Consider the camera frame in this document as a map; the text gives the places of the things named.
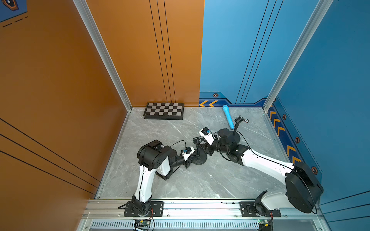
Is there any black round stand base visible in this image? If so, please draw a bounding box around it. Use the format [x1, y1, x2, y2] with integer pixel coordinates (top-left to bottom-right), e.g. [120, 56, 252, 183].
[231, 131, 241, 143]

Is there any light blue toy microphone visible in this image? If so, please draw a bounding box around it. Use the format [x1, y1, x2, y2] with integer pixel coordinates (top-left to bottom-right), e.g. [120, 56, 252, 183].
[223, 105, 235, 130]

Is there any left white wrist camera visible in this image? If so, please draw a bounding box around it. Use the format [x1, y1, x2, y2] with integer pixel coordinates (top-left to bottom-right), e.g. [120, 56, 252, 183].
[181, 146, 195, 161]

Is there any right green circuit board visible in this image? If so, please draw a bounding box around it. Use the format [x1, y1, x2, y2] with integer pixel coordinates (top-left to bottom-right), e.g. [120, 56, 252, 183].
[257, 220, 274, 231]

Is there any black stand pole with clip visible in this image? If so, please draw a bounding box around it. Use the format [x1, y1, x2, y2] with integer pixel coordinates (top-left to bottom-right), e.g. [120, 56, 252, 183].
[233, 116, 245, 133]

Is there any aluminium rail frame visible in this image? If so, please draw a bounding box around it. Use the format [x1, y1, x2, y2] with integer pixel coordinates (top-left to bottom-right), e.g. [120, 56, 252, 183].
[77, 199, 330, 231]

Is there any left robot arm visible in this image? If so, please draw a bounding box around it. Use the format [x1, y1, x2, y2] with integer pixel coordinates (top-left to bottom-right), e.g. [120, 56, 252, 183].
[131, 140, 195, 216]

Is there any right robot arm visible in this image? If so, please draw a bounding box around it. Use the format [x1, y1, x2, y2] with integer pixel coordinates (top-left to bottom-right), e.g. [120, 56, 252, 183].
[193, 127, 324, 217]

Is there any black white checkerboard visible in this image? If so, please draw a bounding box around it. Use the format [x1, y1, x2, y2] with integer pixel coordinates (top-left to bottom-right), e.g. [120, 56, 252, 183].
[143, 103, 184, 120]

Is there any green circuit board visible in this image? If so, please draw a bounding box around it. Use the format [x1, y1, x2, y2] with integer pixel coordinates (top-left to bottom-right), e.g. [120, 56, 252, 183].
[134, 219, 151, 231]
[257, 220, 274, 231]

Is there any left green circuit board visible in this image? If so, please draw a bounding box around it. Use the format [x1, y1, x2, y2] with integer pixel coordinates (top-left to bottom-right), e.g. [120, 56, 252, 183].
[134, 219, 151, 231]

